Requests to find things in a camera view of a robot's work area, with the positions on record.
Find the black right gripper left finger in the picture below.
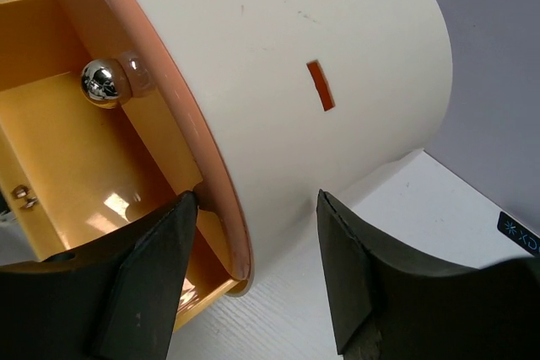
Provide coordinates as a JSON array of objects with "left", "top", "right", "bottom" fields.
[{"left": 1, "top": 191, "right": 197, "bottom": 359}]

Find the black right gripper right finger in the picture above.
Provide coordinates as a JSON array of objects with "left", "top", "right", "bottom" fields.
[{"left": 316, "top": 191, "right": 539, "bottom": 359}]

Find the yellow organizer drawer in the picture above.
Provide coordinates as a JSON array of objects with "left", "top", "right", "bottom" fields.
[{"left": 1, "top": 0, "right": 249, "bottom": 325}]

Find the cream cylindrical makeup organizer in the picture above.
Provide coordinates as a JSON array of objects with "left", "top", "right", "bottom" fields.
[{"left": 137, "top": 0, "right": 452, "bottom": 294}]

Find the orange organizer drawer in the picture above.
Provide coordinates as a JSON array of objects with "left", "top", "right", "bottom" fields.
[{"left": 106, "top": 0, "right": 251, "bottom": 280}]

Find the blue right corner label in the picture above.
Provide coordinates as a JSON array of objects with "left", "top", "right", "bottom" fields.
[{"left": 497, "top": 212, "right": 540, "bottom": 257}]

